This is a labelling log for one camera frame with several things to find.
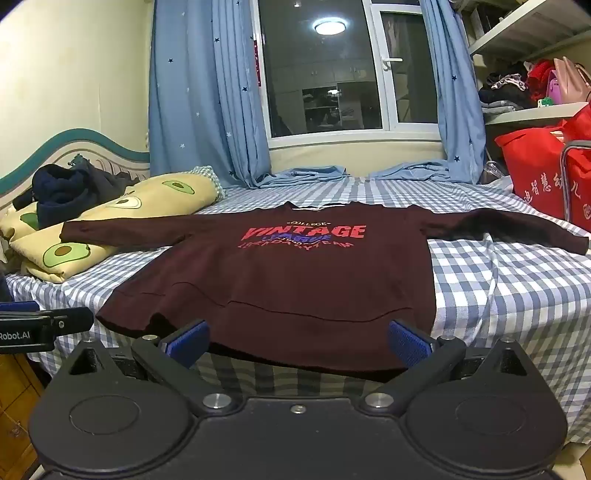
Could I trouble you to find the clear plastic bottle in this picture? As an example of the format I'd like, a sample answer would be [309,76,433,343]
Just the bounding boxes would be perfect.
[482,159,509,185]

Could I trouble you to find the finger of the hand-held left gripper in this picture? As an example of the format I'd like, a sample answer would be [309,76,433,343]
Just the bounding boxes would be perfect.
[0,300,95,334]

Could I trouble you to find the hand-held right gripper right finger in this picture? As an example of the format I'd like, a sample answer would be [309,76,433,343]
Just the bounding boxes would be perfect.
[358,318,532,416]

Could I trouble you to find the white shelf unit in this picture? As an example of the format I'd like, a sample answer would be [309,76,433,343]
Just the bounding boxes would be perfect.
[464,0,591,127]

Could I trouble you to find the pink handbag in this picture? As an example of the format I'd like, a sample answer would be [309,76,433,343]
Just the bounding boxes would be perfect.
[547,56,591,106]

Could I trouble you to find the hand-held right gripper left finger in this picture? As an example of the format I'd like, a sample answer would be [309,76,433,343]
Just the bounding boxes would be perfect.
[60,318,238,416]

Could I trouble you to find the yellow avocado pillow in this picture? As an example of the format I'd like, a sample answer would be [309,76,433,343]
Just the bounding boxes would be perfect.
[0,166,227,284]

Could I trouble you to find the white framed window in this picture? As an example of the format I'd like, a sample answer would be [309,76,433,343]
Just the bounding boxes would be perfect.
[252,0,444,148]

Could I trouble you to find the red fabric bag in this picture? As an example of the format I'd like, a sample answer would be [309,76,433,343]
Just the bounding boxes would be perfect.
[494,104,591,232]

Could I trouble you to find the blue checked bed sheet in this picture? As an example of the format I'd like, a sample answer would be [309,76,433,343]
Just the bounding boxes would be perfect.
[4,173,591,444]

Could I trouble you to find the red clothing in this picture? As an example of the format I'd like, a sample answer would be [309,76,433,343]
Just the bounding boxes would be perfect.
[526,59,557,103]

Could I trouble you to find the blue star print curtain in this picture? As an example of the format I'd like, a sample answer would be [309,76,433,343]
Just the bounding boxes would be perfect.
[148,0,349,189]
[369,0,485,185]

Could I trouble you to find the maroon printed sweatshirt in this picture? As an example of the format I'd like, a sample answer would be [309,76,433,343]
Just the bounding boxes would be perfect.
[60,200,591,384]

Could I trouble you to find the grey metal frame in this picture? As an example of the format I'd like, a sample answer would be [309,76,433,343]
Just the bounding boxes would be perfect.
[560,142,591,222]

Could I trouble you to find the pile of folded clothes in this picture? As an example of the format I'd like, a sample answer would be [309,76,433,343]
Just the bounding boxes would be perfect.
[478,60,529,114]

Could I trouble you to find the cream and teal headboard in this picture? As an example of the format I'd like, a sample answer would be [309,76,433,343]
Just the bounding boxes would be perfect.
[0,128,151,217]

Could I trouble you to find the pile of dark clothes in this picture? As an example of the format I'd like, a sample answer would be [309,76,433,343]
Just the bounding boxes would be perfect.
[13,159,139,229]

